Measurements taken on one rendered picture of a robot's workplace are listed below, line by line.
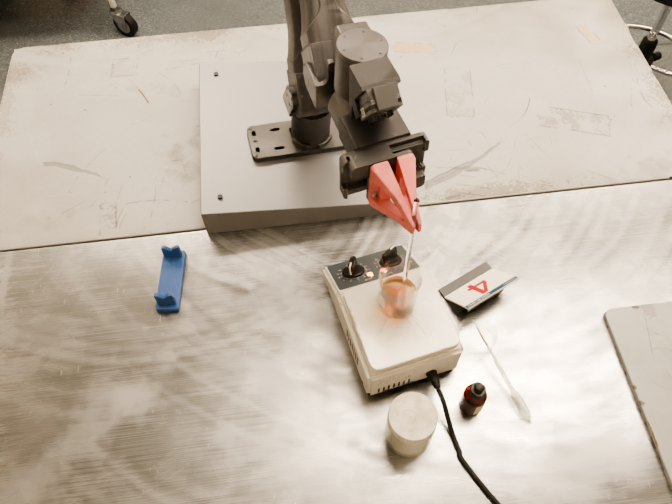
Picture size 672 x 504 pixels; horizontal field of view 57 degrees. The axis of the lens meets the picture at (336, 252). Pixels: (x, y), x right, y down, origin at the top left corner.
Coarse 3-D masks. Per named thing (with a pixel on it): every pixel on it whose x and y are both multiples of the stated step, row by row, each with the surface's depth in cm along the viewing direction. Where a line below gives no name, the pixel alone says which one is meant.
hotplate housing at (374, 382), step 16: (336, 288) 85; (336, 304) 86; (352, 336) 80; (352, 352) 84; (448, 352) 78; (368, 368) 77; (400, 368) 78; (416, 368) 78; (432, 368) 80; (448, 368) 82; (368, 384) 79; (384, 384) 79; (400, 384) 81; (432, 384) 80
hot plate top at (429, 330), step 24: (360, 288) 81; (432, 288) 81; (360, 312) 80; (432, 312) 79; (360, 336) 78; (384, 336) 78; (408, 336) 78; (432, 336) 78; (456, 336) 78; (384, 360) 76; (408, 360) 76
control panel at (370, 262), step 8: (400, 248) 91; (368, 256) 90; (376, 256) 90; (336, 264) 90; (344, 264) 90; (360, 264) 89; (368, 264) 88; (376, 264) 88; (336, 272) 88; (368, 272) 87; (376, 272) 86; (336, 280) 86; (344, 280) 86; (352, 280) 85; (360, 280) 85; (368, 280) 85; (344, 288) 84
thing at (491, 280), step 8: (496, 272) 91; (480, 280) 90; (488, 280) 90; (496, 280) 89; (504, 280) 88; (464, 288) 90; (472, 288) 89; (480, 288) 88; (488, 288) 88; (456, 296) 89; (464, 296) 88; (472, 296) 87; (480, 296) 86; (464, 304) 86
